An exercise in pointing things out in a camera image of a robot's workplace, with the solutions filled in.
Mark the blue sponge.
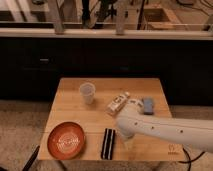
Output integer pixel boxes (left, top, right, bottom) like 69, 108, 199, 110
142, 98, 154, 115

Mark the white small bottle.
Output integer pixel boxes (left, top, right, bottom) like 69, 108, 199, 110
106, 92, 130, 115

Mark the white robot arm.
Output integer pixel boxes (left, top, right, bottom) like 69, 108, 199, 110
116, 99, 213, 153

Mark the black cabinet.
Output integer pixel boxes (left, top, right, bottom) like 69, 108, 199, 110
0, 37, 213, 106

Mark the black cable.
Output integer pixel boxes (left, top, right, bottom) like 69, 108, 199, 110
178, 148, 206, 171

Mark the black white striped eraser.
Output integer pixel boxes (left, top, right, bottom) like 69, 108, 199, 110
101, 128, 116, 160

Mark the translucent plastic cup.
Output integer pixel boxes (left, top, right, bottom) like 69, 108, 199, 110
79, 82, 96, 104

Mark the orange ceramic bowl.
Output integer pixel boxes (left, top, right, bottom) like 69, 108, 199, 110
47, 122, 86, 160

